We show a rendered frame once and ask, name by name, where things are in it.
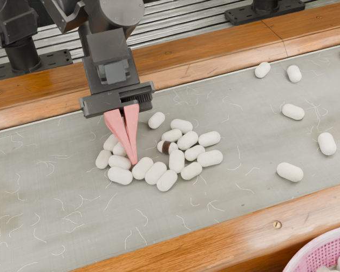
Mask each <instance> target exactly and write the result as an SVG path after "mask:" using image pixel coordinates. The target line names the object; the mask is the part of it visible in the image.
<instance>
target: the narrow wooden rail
mask: <svg viewBox="0 0 340 272"><path fill-rule="evenodd" d="M336 228H340V184H338V185H335V186H332V187H329V188H325V189H322V190H320V191H316V192H313V193H310V194H307V195H304V196H300V197H298V198H294V199H291V200H288V201H285V202H282V203H278V204H276V205H273V206H270V207H267V208H263V209H260V210H257V211H254V212H251V213H248V214H245V215H241V216H238V217H235V218H233V219H229V220H226V221H223V222H220V223H217V224H214V225H211V226H208V227H204V228H201V229H198V230H195V231H192V232H189V233H186V234H182V235H179V236H176V237H173V238H171V239H167V240H164V241H161V242H158V243H155V244H151V245H149V246H145V247H142V248H139V249H136V250H133V251H129V252H127V253H124V254H121V255H117V256H114V257H111V258H109V259H105V260H102V261H99V262H96V263H93V264H89V265H86V266H83V267H80V268H77V269H74V270H70V271H67V272H283V270H284V268H285V267H286V265H287V264H288V262H289V261H290V260H291V259H292V257H293V256H294V255H295V254H296V253H297V252H298V251H299V250H300V249H301V248H303V247H304V246H305V245H306V244H307V243H309V242H310V241H312V240H313V239H315V238H317V237H318V236H320V235H322V234H324V233H326V232H329V231H331V230H334V229H336Z"/></svg>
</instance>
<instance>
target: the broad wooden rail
mask: <svg viewBox="0 0 340 272"><path fill-rule="evenodd" d="M339 45H340V2H338V3H334V4H329V5H325V6H320V7H317V8H312V9H308V10H303V11H299V12H294V13H290V14H287V15H282V16H277V17H273V18H268V19H264V20H261V21H256V22H252V23H247V24H242V25H238V26H234V27H231V28H226V29H221V30H216V31H212V32H208V33H203V34H200V35H195V36H191V37H186V38H181V39H177V40H173V41H170V42H165V43H160V44H156V45H151V46H147V47H142V48H139V49H135V50H131V51H132V55H133V59H134V62H135V66H136V68H137V73H138V76H139V80H140V83H144V82H147V81H153V84H154V87H155V92H156V91H160V90H164V89H168V88H171V87H176V86H180V85H184V84H188V83H192V82H195V81H199V80H203V79H207V78H211V77H216V76H220V75H223V74H227V73H231V72H235V71H239V70H244V69H248V68H251V67H255V66H259V65H260V64H261V63H263V62H267V63H272V62H275V61H278V60H283V59H287V58H291V57H295V56H299V55H303V54H306V53H311V52H315V51H319V50H323V49H327V48H330V47H334V46H339ZM90 95H91V92H90V88H89V85H88V82H87V77H86V74H85V70H84V66H83V62H78V63H74V64H70V65H66V66H60V67H55V68H52V69H48V70H43V71H39V72H34V73H29V74H25V75H22V76H17V77H13V78H8V79H3V80H0V131H1V130H5V129H8V128H13V127H17V126H21V125H25V124H29V123H34V122H37V121H41V120H45V119H49V118H53V117H57V116H60V115H64V114H68V113H72V112H77V111H81V109H80V105H79V101H78V99H79V98H81V97H86V96H90Z"/></svg>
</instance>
